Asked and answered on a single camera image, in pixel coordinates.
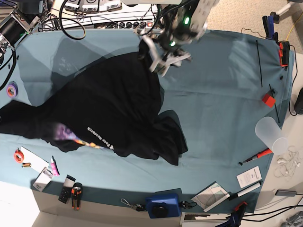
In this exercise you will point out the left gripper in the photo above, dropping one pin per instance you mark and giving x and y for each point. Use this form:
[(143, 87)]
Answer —
[(178, 30)]

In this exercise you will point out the black t-shirt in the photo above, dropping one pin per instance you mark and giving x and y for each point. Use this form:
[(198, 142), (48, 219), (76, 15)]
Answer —
[(114, 104)]

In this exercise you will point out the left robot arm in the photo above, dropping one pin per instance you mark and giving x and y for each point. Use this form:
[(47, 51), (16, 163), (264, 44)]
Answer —
[(200, 7)]

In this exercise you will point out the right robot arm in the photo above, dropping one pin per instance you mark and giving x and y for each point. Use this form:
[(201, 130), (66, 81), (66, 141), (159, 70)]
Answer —
[(23, 20)]

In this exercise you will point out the teal table cloth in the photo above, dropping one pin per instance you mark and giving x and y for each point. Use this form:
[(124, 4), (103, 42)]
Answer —
[(217, 98)]

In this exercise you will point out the long black rod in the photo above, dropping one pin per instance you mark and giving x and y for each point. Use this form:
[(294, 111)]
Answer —
[(259, 63)]

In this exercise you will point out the short black rod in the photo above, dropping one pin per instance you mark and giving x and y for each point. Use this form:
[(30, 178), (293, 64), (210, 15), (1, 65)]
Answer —
[(272, 94)]

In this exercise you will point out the red cube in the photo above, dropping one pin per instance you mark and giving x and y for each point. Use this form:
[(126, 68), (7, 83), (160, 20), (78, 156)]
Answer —
[(268, 100)]

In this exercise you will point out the blue black clamp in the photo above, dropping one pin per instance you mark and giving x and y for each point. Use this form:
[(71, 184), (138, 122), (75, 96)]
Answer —
[(268, 24)]

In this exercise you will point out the orange black clamp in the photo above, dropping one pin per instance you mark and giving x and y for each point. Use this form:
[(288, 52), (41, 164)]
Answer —
[(284, 49)]

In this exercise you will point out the translucent plastic cup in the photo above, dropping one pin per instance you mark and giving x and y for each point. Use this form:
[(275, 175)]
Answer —
[(268, 131)]

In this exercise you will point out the orange black screwdriver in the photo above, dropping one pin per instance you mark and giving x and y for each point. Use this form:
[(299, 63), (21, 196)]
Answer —
[(256, 156)]

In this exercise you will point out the black computer mouse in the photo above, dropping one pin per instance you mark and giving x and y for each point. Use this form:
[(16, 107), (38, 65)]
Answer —
[(298, 106)]

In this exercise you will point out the folded map booklet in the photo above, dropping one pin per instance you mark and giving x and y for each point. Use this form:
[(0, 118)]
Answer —
[(210, 197)]

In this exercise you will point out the blue plastic box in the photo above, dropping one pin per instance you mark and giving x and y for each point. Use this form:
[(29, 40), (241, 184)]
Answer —
[(163, 206)]

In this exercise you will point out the white printed card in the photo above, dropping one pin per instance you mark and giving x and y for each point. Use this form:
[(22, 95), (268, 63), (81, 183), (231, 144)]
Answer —
[(249, 177)]

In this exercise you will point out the metal carabiner keyring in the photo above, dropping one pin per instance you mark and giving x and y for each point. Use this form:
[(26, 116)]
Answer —
[(136, 207)]

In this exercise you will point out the black white marker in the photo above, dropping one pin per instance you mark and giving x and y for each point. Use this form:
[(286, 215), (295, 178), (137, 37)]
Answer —
[(245, 191)]

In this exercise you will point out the orange black pliers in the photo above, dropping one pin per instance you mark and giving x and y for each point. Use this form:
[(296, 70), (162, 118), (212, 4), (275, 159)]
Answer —
[(76, 195)]

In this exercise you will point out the purple tape roll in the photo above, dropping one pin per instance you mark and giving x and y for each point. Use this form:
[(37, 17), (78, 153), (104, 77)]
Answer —
[(12, 89)]

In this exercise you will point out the white earphones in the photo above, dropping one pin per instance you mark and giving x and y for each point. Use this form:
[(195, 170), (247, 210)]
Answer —
[(289, 163)]

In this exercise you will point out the white paper sheet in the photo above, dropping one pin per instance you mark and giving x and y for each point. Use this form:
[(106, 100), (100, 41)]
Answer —
[(37, 163)]

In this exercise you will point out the black remote control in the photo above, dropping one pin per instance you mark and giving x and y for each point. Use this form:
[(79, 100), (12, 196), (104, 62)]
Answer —
[(65, 193)]

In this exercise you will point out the white packaged card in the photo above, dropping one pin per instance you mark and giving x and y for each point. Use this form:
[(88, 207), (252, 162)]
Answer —
[(43, 179)]

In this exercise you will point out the blue orange bottom clamp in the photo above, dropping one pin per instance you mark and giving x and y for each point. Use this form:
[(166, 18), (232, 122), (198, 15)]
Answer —
[(234, 220)]

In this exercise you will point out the grey usb hub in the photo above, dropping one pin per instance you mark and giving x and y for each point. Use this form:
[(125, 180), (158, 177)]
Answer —
[(285, 193)]

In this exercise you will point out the orange tape roll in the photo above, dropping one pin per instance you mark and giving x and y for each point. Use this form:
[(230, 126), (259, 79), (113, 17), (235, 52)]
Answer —
[(19, 156)]

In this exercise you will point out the small brass battery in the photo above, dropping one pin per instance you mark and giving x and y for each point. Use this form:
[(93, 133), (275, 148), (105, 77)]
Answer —
[(25, 165)]

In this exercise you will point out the power strip with red switch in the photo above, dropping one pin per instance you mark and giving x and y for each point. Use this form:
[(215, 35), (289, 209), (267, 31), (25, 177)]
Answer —
[(124, 25)]

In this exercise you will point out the black clip with ring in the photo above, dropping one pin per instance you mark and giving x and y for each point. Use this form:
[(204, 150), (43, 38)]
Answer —
[(187, 205)]

